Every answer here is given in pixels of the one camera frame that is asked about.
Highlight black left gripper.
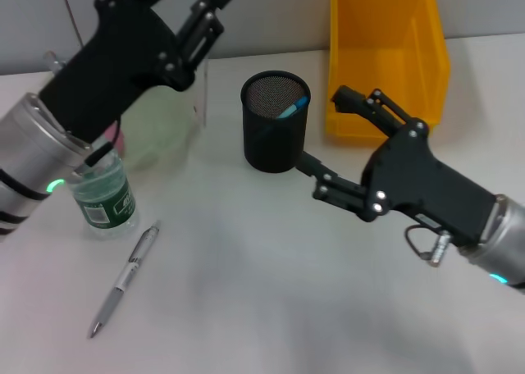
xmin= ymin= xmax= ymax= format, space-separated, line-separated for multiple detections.
xmin=38 ymin=0 xmax=240 ymax=146

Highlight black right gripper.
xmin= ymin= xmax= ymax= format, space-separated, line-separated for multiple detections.
xmin=294 ymin=84 xmax=500 ymax=248

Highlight blue scissors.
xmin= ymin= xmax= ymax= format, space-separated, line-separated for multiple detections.
xmin=278 ymin=95 xmax=309 ymax=120

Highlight transparent plastic ruler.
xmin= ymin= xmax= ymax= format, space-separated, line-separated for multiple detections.
xmin=178 ymin=0 xmax=211 ymax=134

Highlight pink peach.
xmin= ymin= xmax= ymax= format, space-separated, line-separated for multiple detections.
xmin=104 ymin=123 xmax=126 ymax=157

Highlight clear water bottle green label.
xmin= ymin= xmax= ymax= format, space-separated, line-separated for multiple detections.
xmin=65 ymin=144 xmax=140 ymax=240

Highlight silver grey pen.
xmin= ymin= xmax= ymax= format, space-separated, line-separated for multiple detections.
xmin=89 ymin=220 xmax=162 ymax=339

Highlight black mesh pen holder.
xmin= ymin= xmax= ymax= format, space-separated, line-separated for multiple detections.
xmin=240 ymin=71 xmax=313 ymax=174

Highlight pale green wavy fruit plate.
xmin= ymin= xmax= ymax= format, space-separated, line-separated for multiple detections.
xmin=109 ymin=57 xmax=202 ymax=172

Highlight yellow plastic bin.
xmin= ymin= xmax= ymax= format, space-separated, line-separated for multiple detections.
xmin=326 ymin=0 xmax=452 ymax=139

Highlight right gripper cable with connector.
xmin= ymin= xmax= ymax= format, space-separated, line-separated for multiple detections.
xmin=404 ymin=224 xmax=453 ymax=267

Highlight gripper cable with connector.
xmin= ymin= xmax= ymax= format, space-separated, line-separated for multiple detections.
xmin=404 ymin=224 xmax=453 ymax=267
xmin=43 ymin=50 xmax=125 ymax=169

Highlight left gripper cable with connector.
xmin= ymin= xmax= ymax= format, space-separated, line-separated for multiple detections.
xmin=43 ymin=50 xmax=125 ymax=169

